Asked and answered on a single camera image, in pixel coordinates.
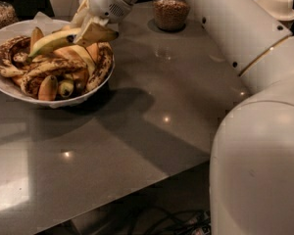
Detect spotted banana right rim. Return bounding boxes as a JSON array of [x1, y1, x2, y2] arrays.
[[86, 42, 114, 91]]

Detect spotted banana left rim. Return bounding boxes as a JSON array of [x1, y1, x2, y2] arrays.
[[0, 35, 30, 77]]

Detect brown spotted banana centre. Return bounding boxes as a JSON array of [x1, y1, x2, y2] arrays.
[[21, 58, 87, 97]]

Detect small orange banana front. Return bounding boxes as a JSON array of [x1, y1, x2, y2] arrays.
[[38, 75, 58, 101]]

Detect small green-yellow banana front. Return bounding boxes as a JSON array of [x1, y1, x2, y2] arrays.
[[58, 79, 74, 98]]

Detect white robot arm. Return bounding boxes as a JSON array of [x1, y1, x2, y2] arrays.
[[193, 0, 294, 235]]

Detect orange banana back right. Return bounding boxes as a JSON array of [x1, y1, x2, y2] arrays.
[[54, 43, 99, 72]]

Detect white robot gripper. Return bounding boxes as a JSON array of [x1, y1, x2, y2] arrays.
[[70, 0, 131, 47]]

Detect glass jar far left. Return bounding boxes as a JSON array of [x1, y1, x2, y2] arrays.
[[0, 0, 19, 29]]

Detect yellow banana with blue sticker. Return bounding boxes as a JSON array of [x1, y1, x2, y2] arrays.
[[27, 23, 120, 59]]

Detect orange banana tip back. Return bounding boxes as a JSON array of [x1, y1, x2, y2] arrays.
[[30, 27, 44, 50]]

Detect glass jar of cereal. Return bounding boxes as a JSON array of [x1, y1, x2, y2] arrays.
[[153, 0, 190, 31]]

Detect black cables on floor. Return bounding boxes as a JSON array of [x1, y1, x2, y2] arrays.
[[126, 206, 211, 235]]

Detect spotted banana rim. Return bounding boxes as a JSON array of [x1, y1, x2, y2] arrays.
[[86, 42, 114, 91], [0, 35, 30, 77]]

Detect large white bowl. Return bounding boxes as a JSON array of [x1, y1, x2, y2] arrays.
[[0, 18, 115, 109]]

